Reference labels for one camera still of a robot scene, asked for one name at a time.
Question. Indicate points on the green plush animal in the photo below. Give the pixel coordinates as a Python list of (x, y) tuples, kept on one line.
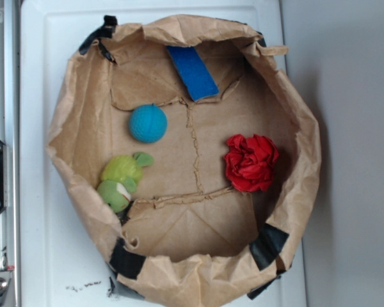
[(120, 179)]

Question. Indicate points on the brown paper bag bin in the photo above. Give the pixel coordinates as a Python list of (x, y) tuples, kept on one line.
[(188, 237)]

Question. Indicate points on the blue dimpled ball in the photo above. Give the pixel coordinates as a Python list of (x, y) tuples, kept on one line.
[(148, 123)]

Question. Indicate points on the red crumpled cloth flower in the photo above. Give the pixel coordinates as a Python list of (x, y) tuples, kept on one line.
[(250, 162)]

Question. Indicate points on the blue rectangular sponge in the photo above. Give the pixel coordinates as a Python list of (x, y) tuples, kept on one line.
[(193, 72)]

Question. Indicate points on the aluminium frame rail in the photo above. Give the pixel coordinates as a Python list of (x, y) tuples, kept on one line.
[(10, 292)]

